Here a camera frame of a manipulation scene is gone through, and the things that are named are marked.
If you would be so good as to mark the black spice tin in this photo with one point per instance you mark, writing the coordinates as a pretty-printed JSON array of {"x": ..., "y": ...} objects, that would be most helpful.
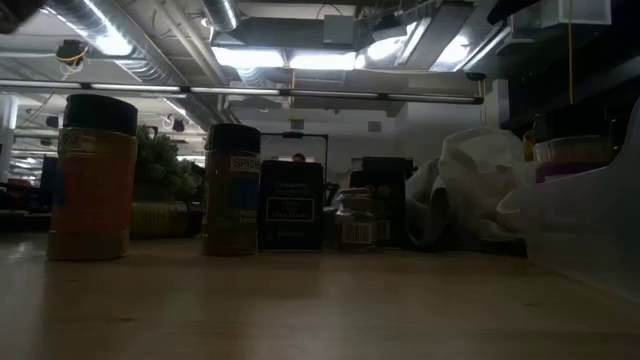
[
  {"x": 392, "y": 210},
  {"x": 290, "y": 210}
]

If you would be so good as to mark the small cork-lid jar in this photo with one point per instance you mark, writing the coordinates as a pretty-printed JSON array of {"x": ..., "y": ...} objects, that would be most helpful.
[{"x": 356, "y": 225}]

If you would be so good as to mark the black-lid jar blue label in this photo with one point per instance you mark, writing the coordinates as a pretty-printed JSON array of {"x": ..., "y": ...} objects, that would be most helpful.
[{"x": 230, "y": 200}]

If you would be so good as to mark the yellow-orange jar black lid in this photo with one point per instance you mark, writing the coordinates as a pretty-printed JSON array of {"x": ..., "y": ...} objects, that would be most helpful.
[{"x": 92, "y": 190}]

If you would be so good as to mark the black-lid jar purple label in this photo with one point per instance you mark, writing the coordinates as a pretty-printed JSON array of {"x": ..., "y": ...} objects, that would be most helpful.
[{"x": 572, "y": 140}]

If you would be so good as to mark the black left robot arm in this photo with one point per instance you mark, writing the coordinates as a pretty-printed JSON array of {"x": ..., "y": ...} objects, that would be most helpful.
[{"x": 15, "y": 12}]

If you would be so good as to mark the person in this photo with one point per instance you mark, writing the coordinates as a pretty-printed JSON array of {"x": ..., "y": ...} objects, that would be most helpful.
[{"x": 298, "y": 158}]

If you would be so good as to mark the black background box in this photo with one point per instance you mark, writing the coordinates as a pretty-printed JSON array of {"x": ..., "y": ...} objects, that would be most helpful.
[{"x": 387, "y": 163}]

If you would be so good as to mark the ceiling light panel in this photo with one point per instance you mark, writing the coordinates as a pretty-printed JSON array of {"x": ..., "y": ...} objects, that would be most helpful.
[
  {"x": 322, "y": 61},
  {"x": 247, "y": 57}
]

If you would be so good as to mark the grey cloth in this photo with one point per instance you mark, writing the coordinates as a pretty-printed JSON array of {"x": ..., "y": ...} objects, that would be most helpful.
[{"x": 437, "y": 215}]

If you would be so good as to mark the grey ceiling box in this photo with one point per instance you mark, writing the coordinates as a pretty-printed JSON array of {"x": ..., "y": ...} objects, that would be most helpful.
[{"x": 339, "y": 30}]

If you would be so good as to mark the green artificial plant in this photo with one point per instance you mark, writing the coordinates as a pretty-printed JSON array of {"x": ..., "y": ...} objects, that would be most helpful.
[{"x": 162, "y": 165}]

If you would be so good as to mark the white plastic bag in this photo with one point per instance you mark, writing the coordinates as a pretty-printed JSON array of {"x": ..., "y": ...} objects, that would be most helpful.
[{"x": 480, "y": 170}]

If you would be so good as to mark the clear plastic bin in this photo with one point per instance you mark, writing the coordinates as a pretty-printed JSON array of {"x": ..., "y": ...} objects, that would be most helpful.
[{"x": 575, "y": 230}]

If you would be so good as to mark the white pillar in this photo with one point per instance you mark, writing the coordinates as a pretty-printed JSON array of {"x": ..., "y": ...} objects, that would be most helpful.
[{"x": 7, "y": 135}]

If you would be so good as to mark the black metal stand frame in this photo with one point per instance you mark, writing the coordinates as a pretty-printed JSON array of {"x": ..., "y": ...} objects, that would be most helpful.
[{"x": 292, "y": 134}]

